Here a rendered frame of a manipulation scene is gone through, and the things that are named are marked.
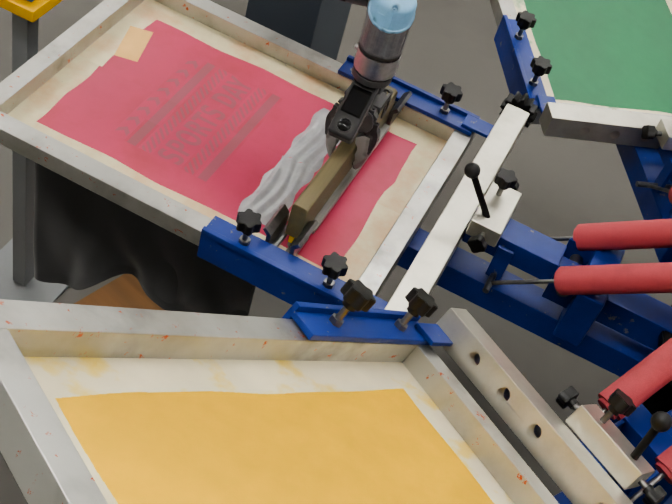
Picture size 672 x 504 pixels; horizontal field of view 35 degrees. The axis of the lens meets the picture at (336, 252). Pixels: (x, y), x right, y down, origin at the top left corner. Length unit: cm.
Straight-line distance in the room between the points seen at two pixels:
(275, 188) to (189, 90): 30
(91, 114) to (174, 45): 28
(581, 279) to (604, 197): 195
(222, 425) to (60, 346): 20
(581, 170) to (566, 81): 138
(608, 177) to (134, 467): 304
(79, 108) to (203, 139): 24
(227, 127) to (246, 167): 11
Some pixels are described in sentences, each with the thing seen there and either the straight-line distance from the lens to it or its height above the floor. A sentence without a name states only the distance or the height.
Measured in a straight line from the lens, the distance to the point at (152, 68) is 217.
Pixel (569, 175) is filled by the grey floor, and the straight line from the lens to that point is 379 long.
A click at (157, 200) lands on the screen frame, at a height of 99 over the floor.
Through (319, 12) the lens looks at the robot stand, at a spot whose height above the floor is 95.
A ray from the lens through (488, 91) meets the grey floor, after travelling 400.
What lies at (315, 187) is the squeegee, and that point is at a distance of 183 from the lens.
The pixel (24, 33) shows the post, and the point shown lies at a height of 85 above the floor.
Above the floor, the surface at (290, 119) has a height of 96.
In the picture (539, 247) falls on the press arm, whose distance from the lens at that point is 192.
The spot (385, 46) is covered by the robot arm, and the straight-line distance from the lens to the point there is 179.
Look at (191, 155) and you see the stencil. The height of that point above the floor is 96.
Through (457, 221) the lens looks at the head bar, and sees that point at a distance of 189.
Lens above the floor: 232
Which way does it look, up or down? 46 degrees down
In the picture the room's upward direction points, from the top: 18 degrees clockwise
